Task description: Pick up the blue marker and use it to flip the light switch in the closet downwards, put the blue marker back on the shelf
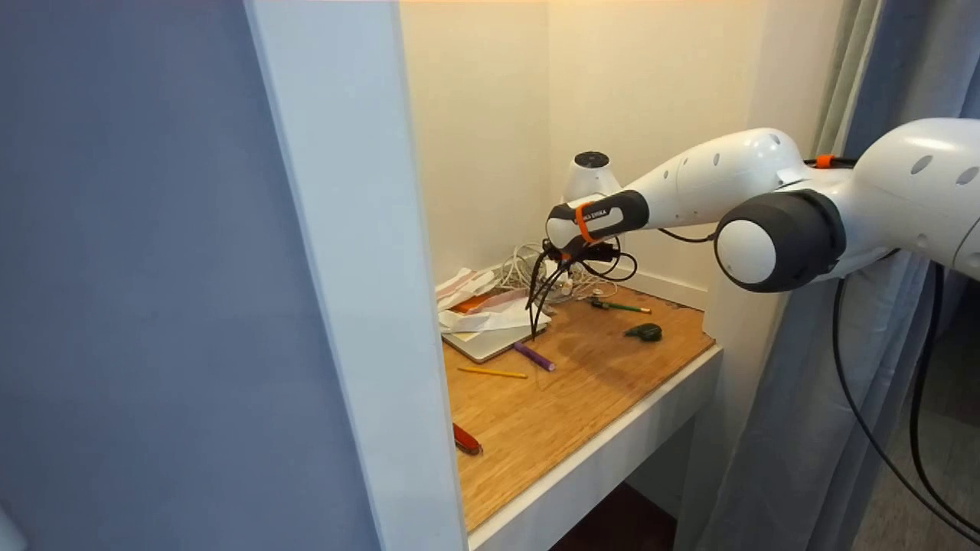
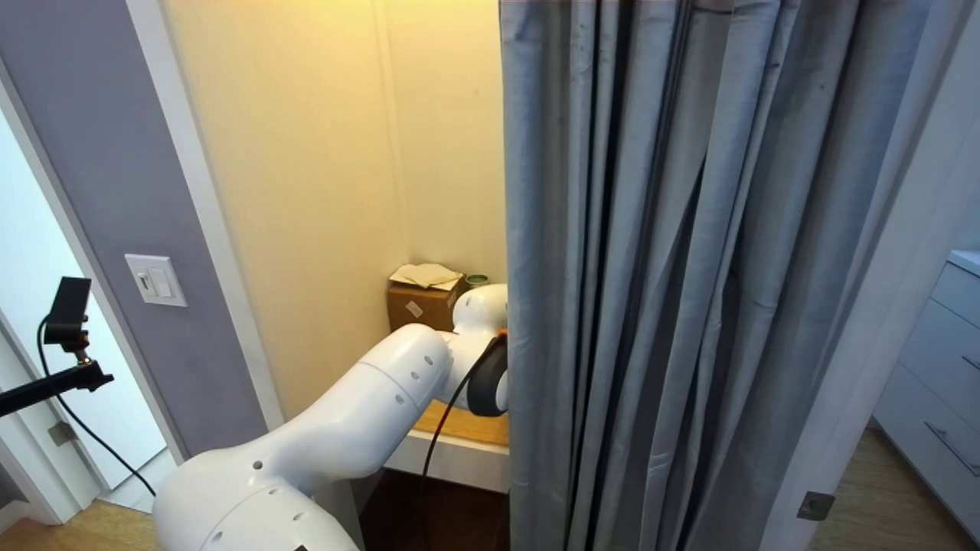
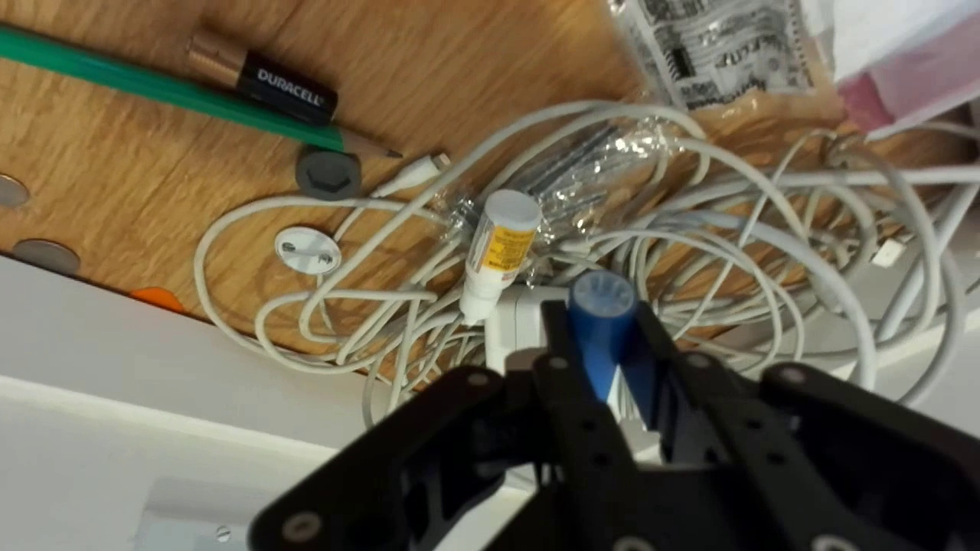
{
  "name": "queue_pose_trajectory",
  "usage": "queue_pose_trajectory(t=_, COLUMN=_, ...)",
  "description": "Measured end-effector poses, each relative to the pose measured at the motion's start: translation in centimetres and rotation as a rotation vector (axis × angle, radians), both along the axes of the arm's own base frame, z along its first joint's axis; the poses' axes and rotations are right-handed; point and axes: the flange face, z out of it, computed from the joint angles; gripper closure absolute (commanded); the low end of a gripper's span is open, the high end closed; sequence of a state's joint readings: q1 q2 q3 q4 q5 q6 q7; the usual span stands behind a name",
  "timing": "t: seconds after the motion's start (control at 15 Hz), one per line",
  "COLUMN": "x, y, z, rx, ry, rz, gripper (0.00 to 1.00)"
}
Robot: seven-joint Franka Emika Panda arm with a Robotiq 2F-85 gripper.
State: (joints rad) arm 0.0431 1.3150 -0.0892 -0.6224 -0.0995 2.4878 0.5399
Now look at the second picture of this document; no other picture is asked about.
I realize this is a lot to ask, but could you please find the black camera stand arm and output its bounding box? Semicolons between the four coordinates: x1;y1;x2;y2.
0;345;115;419

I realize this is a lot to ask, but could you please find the black camera on stand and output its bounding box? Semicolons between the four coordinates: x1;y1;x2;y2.
39;277;95;355

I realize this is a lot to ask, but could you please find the white wall switch plate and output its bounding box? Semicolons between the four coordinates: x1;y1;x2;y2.
122;250;191;312

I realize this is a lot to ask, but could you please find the white paper on box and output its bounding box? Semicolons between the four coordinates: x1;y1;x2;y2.
385;261;465;293

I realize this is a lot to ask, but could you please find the metal door strike plate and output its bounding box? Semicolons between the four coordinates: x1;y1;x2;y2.
796;490;838;525

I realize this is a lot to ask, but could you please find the grey curtain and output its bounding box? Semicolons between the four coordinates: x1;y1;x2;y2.
497;0;967;551

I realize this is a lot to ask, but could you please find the white door jamb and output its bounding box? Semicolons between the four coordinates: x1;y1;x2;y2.
760;0;980;551

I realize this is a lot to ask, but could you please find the white dresser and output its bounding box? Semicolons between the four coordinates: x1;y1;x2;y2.
871;247;980;545

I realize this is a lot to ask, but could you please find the wooden table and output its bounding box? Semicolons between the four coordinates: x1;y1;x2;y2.
384;396;513;500

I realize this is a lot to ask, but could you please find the black camera cable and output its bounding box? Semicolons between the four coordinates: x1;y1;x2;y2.
33;314;163;500

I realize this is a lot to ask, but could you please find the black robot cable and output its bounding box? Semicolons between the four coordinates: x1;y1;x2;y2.
419;334;512;485

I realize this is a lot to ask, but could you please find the white closet door frame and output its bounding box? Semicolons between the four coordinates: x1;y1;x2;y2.
122;0;287;431

